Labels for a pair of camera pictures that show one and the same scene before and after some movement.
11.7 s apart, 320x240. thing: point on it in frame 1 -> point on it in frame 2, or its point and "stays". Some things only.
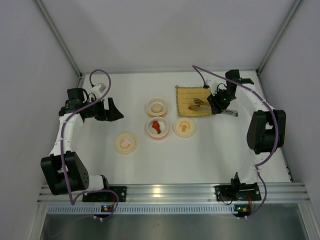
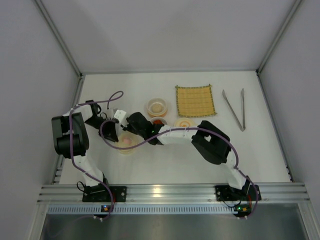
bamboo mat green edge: x=185 y=97 stays
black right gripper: x=215 y=104 -> x=130 y=122
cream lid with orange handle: x=184 y=127 stays
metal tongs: x=204 y=106 -> x=233 y=111
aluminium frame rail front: x=181 y=194 stays
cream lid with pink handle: x=126 y=143 stays
